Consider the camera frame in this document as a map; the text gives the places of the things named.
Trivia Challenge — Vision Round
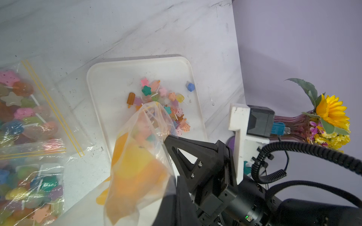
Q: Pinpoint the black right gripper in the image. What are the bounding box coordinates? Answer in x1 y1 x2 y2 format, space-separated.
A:
164 135 255 226

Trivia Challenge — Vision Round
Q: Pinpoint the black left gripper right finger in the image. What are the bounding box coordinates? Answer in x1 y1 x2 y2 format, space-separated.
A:
176 176 201 226

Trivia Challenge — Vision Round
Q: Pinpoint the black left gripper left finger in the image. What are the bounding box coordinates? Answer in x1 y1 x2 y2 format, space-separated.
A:
152 195 176 226

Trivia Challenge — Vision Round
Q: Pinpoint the clear ziploc bag of candies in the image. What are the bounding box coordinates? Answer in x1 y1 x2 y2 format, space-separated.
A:
96 102 176 226

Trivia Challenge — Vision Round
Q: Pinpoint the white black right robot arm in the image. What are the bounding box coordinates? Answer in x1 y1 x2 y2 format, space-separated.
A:
164 135 362 226

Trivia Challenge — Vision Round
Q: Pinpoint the pile of candies on tray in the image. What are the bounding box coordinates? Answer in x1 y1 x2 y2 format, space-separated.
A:
126 77 191 136

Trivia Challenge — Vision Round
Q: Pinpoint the purple object beside vase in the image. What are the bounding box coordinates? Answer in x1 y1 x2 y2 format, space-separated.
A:
226 136 236 152

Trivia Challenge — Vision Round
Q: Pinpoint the dark glass vase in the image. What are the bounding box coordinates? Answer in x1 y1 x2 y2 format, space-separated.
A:
269 115 312 144

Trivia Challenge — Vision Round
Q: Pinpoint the sunflower and yellow flower bouquet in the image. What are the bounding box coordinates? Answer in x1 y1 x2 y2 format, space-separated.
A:
287 78 351 152

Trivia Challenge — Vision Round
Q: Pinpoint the white plastic tray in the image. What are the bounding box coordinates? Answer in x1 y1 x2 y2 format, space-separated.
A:
86 56 207 156

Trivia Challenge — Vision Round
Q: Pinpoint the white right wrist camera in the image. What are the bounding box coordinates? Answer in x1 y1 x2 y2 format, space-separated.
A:
229 104 275 184

